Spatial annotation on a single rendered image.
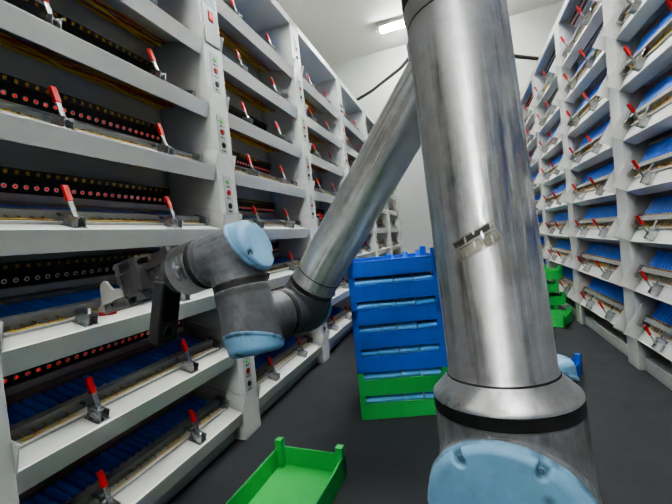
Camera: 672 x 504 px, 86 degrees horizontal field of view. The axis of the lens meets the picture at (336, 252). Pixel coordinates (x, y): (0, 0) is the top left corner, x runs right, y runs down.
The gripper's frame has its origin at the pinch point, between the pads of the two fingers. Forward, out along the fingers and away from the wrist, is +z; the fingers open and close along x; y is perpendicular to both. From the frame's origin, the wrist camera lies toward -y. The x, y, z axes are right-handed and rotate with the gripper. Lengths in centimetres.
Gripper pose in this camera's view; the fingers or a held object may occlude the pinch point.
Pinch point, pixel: (109, 311)
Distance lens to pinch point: 84.7
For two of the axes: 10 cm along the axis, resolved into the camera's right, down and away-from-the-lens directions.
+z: -8.9, 3.1, 3.3
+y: -3.1, -9.5, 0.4
